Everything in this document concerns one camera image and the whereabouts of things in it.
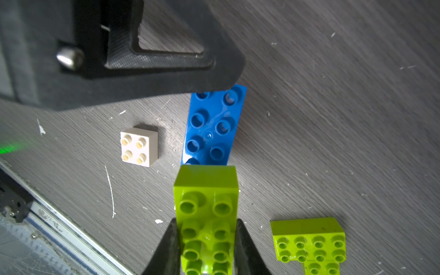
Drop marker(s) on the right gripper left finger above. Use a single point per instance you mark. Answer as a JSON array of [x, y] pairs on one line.
[[166, 259]]

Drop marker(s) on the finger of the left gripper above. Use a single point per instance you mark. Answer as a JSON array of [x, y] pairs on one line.
[[115, 68]]

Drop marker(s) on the white lego brick left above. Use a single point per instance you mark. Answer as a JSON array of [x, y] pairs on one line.
[[139, 146]]

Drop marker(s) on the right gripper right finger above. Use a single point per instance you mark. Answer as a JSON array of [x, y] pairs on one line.
[[247, 258]]

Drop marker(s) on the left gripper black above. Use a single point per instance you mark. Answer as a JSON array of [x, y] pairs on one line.
[[46, 58]]

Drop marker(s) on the dark blue lego brick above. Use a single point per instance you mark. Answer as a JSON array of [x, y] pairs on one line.
[[212, 125]]

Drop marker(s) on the green L-shaped lego brick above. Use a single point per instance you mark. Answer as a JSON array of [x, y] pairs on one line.
[[318, 244]]

